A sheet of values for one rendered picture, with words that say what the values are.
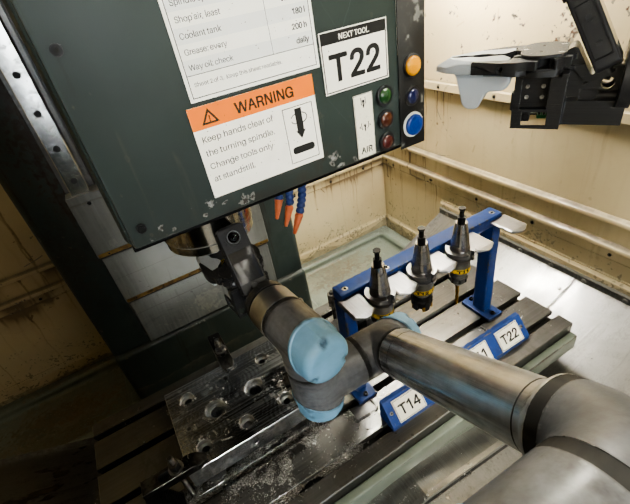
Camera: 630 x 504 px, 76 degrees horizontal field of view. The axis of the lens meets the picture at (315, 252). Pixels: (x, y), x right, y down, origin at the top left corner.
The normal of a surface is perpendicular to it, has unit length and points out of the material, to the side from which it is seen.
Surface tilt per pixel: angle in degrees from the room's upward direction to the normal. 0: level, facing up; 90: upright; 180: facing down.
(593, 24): 88
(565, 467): 31
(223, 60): 90
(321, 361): 90
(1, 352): 90
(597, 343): 24
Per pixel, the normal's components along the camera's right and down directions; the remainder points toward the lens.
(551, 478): -0.38, -0.92
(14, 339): 0.50, 0.44
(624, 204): -0.85, 0.40
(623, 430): -0.18, -0.97
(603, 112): -0.49, 0.56
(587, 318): -0.49, -0.58
